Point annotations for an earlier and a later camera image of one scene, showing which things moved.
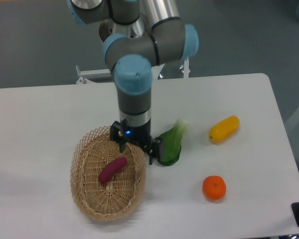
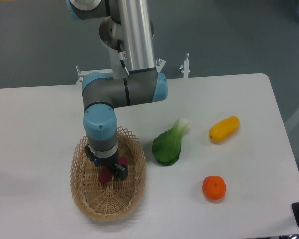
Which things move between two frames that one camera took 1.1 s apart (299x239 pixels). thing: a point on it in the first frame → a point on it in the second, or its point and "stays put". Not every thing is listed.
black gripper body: x=139 y=134 → x=109 y=163
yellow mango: x=223 y=129 stays put
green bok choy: x=171 y=141 stays put
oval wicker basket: x=106 y=184 stays put
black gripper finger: x=152 y=150 → x=120 y=172
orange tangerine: x=214 y=187 stays put
